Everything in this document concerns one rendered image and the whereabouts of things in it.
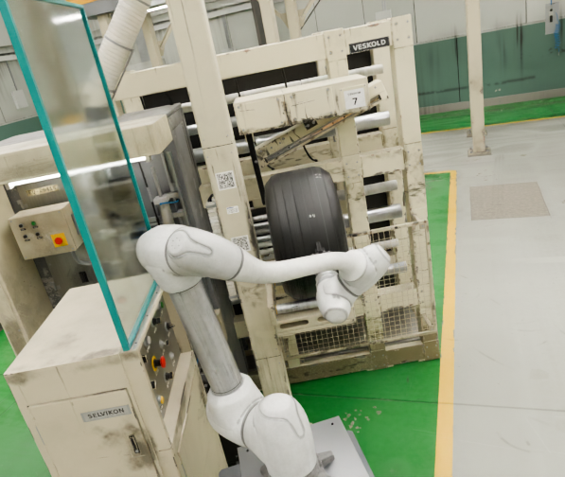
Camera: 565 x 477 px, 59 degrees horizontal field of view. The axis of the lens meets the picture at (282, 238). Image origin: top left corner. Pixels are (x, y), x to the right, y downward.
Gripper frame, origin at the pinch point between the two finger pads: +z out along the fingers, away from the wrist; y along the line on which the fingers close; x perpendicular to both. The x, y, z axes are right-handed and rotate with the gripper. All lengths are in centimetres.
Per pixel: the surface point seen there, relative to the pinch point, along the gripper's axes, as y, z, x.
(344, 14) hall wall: -176, 948, 45
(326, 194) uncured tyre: -7.3, 16.5, -14.7
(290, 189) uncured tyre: 6.9, 21.3, -17.6
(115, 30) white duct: 66, 65, -85
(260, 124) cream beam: 14, 56, -36
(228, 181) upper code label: 31.3, 27.5, -23.8
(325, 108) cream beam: -15, 56, -38
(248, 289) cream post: 33.7, 19.9, 26.2
